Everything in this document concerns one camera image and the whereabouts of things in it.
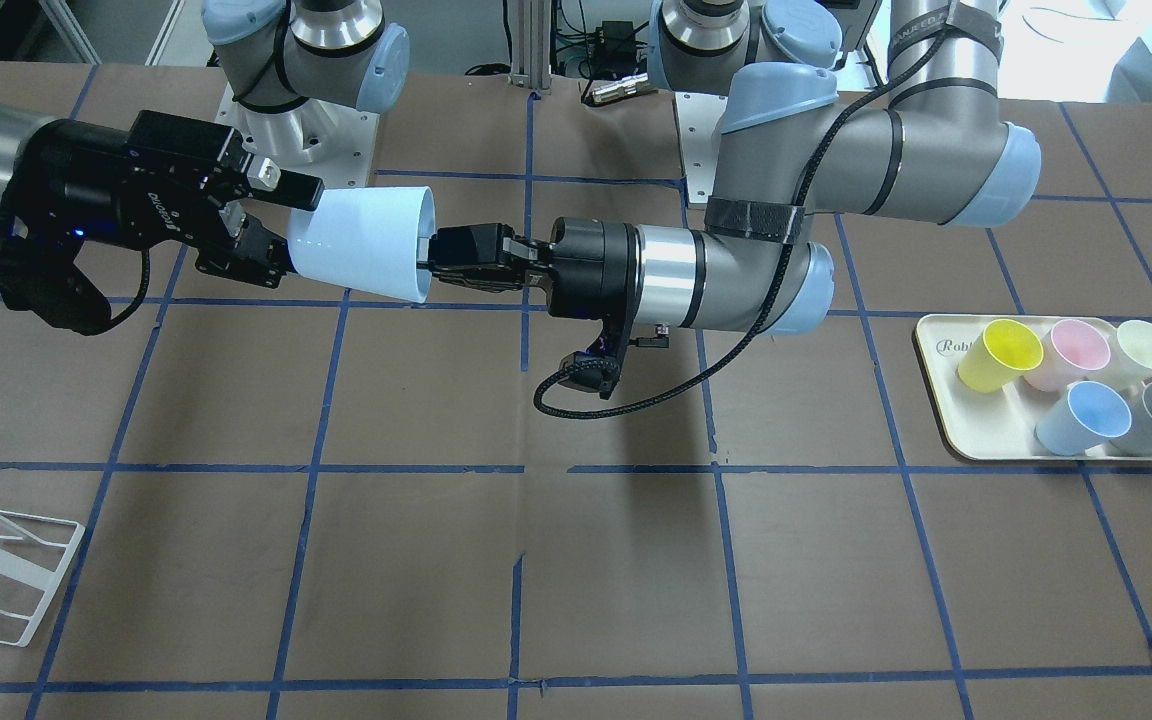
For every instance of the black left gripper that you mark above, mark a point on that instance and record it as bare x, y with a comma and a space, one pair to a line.
591, 265

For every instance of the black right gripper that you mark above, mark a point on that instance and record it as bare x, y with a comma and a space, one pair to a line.
86, 180

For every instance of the light blue cup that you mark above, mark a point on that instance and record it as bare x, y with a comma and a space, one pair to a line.
1087, 415
367, 239

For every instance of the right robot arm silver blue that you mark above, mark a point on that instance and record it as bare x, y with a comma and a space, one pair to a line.
278, 55

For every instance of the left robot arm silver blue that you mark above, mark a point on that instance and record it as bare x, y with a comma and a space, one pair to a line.
937, 152

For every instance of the yellow cup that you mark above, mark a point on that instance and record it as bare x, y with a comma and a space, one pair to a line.
1004, 351

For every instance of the pink cup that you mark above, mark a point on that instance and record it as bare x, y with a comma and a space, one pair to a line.
1072, 350

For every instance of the cream white cup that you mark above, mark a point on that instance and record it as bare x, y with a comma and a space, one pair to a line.
1132, 361

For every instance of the cream plastic tray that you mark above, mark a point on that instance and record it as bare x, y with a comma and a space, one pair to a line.
997, 426

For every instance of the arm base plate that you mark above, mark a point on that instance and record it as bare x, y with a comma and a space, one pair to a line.
320, 139
699, 118

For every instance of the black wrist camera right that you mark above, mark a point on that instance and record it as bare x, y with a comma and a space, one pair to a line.
38, 273

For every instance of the aluminium frame post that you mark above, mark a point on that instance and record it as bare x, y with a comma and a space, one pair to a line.
531, 44

